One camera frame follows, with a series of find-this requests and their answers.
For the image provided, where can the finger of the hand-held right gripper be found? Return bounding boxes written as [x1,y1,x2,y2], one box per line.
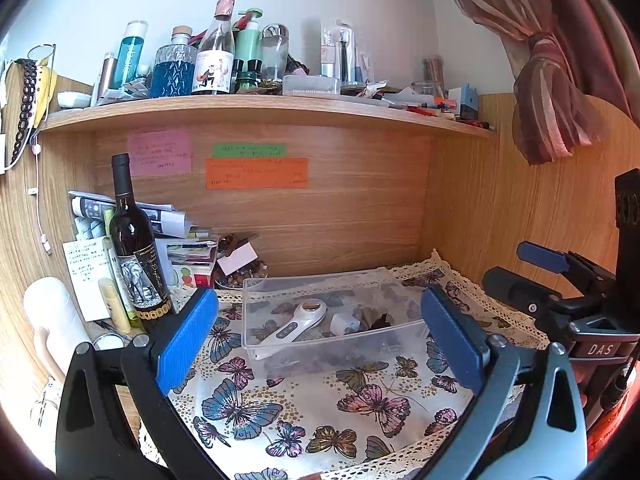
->
[516,241,619,306]
[481,266,586,333]

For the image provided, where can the dark wine bottle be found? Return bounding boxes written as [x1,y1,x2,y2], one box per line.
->
[109,153,174,334]

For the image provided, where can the white facial massager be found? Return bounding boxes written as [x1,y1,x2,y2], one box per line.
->
[254,299,329,349]

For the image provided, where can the green pump bottle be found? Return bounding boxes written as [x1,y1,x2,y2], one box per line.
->
[234,7,265,63]

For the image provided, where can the white handwritten note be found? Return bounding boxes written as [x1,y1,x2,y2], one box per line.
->
[62,239,112,322]

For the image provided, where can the tall teal bottle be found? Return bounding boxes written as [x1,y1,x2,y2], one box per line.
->
[112,20,150,92]

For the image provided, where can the small white cap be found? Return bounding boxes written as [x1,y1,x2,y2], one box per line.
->
[330,312,361,336]

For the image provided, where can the clear jar with silver lid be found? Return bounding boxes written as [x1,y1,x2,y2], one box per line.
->
[260,22,291,81]

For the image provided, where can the blue pencil sharpener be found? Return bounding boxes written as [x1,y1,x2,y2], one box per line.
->
[448,84,480,121]

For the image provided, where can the pink sticky note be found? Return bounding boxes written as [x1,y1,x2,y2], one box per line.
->
[126,131,194,177]

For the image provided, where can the blue glass bottle with cork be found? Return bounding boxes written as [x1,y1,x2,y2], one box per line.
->
[149,26,199,99]

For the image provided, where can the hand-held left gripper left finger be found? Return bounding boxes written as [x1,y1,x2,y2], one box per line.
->
[55,286,232,480]

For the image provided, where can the green sticky note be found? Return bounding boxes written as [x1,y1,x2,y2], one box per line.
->
[212,143,288,158]

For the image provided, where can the glass jar with sticks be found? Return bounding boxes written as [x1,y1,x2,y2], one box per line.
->
[422,56,446,94]

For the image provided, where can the metal wire ring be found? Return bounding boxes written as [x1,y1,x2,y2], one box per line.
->
[29,379,62,427]

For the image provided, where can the clear bottle with cartoon label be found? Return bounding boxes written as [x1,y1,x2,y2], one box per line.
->
[191,0,236,96]

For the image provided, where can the butterfly print lace tablecloth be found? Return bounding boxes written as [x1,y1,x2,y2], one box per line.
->
[135,249,551,480]

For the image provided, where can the orange sticky note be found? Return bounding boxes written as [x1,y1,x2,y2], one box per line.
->
[205,157,310,191]

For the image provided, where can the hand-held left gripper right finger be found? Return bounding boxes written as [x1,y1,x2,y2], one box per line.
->
[420,286,589,480]

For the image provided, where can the white charging cable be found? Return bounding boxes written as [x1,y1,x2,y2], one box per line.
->
[30,130,54,256]

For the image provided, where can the stack of papers and books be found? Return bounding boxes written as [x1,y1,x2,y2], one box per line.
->
[67,190,221,289]

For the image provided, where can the round silver ring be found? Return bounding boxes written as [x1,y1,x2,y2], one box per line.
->
[92,332,125,351]

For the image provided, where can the white eraser block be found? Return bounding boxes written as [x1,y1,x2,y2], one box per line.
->
[56,91,93,110]

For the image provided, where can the wooden shelf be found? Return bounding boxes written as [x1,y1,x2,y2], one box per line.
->
[39,95,501,140]

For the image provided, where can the wire-frame glasses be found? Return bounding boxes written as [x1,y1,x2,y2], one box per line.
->
[27,43,57,69]

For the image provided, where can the clear plastic container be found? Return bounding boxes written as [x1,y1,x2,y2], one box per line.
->
[242,267,431,367]

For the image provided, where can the white brush box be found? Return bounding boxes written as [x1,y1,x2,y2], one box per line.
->
[282,74,342,97]

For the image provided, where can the bowl of dried potpourri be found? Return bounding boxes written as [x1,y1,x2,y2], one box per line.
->
[215,232,269,291]

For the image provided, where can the striped brown curtain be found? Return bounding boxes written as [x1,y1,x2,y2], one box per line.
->
[425,0,640,166]

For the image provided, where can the yellow cloth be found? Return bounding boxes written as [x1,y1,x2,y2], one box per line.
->
[37,65,57,114]

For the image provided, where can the clear toothbrush case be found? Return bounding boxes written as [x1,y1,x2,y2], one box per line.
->
[320,20,374,86]

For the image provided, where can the yellow-green tube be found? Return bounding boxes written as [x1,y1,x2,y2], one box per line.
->
[97,277,132,334]

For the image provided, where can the white cylindrical bottle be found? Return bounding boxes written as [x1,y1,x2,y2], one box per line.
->
[22,276,94,377]

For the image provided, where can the silver pink small bottle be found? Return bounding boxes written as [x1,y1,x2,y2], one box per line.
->
[95,52,117,104]

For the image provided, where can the white card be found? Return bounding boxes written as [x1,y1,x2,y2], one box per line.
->
[217,242,259,276]

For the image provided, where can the pile of pens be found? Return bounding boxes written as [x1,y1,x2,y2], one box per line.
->
[370,84,462,122]

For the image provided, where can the black bead chain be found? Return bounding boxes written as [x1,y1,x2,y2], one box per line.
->
[10,58,41,166]

